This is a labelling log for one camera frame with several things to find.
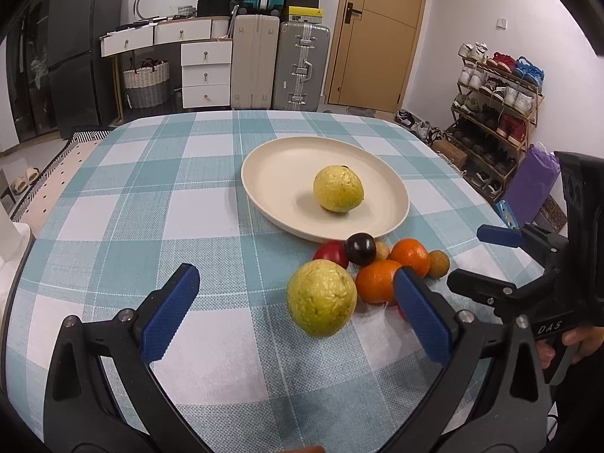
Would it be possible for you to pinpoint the beige suitcase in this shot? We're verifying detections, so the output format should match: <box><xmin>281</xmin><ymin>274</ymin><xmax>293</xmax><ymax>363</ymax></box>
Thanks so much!
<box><xmin>230</xmin><ymin>14</ymin><xmax>280</xmax><ymax>110</ymax></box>

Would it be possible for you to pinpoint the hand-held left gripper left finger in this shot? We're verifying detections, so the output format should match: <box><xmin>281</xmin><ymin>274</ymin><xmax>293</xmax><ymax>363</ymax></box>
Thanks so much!
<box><xmin>43</xmin><ymin>263</ymin><xmax>208</xmax><ymax>453</ymax></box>

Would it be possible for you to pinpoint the patterned doormat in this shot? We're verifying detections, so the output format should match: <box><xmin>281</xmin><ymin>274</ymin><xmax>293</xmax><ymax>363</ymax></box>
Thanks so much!
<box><xmin>538</xmin><ymin>196</ymin><xmax>569</xmax><ymax>234</ymax></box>

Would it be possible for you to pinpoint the green-yellow guava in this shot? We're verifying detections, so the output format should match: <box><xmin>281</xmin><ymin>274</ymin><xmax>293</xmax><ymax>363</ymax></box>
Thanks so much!
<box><xmin>286</xmin><ymin>259</ymin><xmax>358</xmax><ymax>339</ymax></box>

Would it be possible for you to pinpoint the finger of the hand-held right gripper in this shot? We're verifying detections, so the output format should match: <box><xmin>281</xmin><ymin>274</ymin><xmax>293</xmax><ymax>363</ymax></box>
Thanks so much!
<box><xmin>447</xmin><ymin>269</ymin><xmax>553</xmax><ymax>326</ymax></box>
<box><xmin>476</xmin><ymin>223</ymin><xmax>569</xmax><ymax>270</ymax></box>

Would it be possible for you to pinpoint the orange mandarin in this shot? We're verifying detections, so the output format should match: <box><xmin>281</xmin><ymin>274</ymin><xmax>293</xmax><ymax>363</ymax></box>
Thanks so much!
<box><xmin>355</xmin><ymin>259</ymin><xmax>403</xmax><ymax>305</ymax></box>
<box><xmin>389</xmin><ymin>238</ymin><xmax>431</xmax><ymax>277</ymax></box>

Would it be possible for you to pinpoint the blue plastic clip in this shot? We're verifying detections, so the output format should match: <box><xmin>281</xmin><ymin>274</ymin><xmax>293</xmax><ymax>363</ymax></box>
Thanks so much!
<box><xmin>495</xmin><ymin>200</ymin><xmax>518</xmax><ymax>228</ymax></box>

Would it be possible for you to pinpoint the purple bag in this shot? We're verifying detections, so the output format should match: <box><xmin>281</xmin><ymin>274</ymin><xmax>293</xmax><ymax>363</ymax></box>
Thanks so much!
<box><xmin>500</xmin><ymin>144</ymin><xmax>561</xmax><ymax>225</ymax></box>

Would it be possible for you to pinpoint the black refrigerator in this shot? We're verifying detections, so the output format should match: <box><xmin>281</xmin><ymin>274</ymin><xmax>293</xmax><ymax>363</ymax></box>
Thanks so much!
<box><xmin>47</xmin><ymin>0</ymin><xmax>128</xmax><ymax>128</ymax></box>

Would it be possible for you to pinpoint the silver suitcase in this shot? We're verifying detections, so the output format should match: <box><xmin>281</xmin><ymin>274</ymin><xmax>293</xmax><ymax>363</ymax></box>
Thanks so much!
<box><xmin>272</xmin><ymin>21</ymin><xmax>331</xmax><ymax>111</ymax></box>

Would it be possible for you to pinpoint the dark glass cabinet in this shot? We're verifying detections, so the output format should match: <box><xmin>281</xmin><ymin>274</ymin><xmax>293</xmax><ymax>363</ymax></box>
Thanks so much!
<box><xmin>7</xmin><ymin>0</ymin><xmax>60</xmax><ymax>147</ymax></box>

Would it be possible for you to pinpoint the collection of assorted shoes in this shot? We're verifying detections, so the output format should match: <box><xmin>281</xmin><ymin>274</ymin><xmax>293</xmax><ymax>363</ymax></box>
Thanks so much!
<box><xmin>448</xmin><ymin>42</ymin><xmax>545</xmax><ymax>194</ymax></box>

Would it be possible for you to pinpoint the wooden door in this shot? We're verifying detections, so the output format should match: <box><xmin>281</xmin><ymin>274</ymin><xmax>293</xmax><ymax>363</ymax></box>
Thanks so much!
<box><xmin>323</xmin><ymin>0</ymin><xmax>430</xmax><ymax>113</ymax></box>

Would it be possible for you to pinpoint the patterned floor rug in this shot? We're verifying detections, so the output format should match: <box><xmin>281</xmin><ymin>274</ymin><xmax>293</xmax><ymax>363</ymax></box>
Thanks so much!
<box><xmin>12</xmin><ymin>127</ymin><xmax>111</xmax><ymax>227</ymax></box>

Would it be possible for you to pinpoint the white cloth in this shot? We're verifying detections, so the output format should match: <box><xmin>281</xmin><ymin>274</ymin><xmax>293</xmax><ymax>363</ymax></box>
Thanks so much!
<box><xmin>0</xmin><ymin>208</ymin><xmax>34</xmax><ymax>265</ymax></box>

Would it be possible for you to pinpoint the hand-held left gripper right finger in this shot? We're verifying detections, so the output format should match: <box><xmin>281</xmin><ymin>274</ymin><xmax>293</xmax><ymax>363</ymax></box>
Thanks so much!
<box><xmin>377</xmin><ymin>265</ymin><xmax>555</xmax><ymax>453</ymax></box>

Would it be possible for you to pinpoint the teal white checked tablecloth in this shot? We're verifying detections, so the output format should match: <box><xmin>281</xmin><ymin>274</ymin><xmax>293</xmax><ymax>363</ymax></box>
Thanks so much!
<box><xmin>0</xmin><ymin>111</ymin><xmax>567</xmax><ymax>453</ymax></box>

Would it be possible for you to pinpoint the white drawer dresser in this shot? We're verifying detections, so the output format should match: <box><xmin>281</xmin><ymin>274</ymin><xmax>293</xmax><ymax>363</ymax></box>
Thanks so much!
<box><xmin>99</xmin><ymin>14</ymin><xmax>233</xmax><ymax>110</ymax></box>

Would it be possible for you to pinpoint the yellow guava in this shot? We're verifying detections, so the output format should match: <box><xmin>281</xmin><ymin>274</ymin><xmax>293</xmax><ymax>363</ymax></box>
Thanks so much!
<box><xmin>313</xmin><ymin>165</ymin><xmax>365</xmax><ymax>213</ymax></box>

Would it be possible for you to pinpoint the woven laundry basket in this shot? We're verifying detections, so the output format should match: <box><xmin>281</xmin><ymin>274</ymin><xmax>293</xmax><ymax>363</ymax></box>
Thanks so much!
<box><xmin>123</xmin><ymin>59</ymin><xmax>171</xmax><ymax>109</ymax></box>

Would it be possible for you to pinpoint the black bag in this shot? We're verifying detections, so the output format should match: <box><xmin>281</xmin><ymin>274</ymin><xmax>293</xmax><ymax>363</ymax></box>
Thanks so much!
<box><xmin>197</xmin><ymin>0</ymin><xmax>237</xmax><ymax>17</ymax></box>

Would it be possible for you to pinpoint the person's right hand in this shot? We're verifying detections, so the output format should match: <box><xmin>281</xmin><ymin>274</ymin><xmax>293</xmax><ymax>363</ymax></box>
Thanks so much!
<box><xmin>537</xmin><ymin>325</ymin><xmax>604</xmax><ymax>371</ymax></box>

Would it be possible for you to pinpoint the yellow black shoe box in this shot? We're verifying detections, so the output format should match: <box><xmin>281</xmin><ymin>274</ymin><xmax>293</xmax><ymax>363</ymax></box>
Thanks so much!
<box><xmin>288</xmin><ymin>6</ymin><xmax>324</xmax><ymax>24</ymax></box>

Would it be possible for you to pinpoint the wooden shoe rack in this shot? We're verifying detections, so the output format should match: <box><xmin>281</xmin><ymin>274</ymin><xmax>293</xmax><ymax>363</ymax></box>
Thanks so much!
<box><xmin>446</xmin><ymin>52</ymin><xmax>544</xmax><ymax>199</ymax></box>

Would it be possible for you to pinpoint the grey sneaker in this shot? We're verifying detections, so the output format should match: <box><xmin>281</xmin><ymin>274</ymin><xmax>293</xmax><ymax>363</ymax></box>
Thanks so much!
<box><xmin>411</xmin><ymin>120</ymin><xmax>444</xmax><ymax>145</ymax></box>

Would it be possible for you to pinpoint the person's right forearm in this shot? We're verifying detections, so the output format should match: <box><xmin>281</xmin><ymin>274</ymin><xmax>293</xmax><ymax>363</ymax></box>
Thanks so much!
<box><xmin>550</xmin><ymin>361</ymin><xmax>604</xmax><ymax>439</ymax></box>

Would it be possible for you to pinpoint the cardboard box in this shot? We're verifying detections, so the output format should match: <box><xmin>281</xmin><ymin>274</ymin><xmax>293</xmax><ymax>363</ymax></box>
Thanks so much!
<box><xmin>431</xmin><ymin>139</ymin><xmax>468</xmax><ymax>167</ymax></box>

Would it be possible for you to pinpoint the cream round plate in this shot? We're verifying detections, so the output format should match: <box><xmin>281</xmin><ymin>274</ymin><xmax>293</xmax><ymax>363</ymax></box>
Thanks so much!
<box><xmin>240</xmin><ymin>137</ymin><xmax>410</xmax><ymax>242</ymax></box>

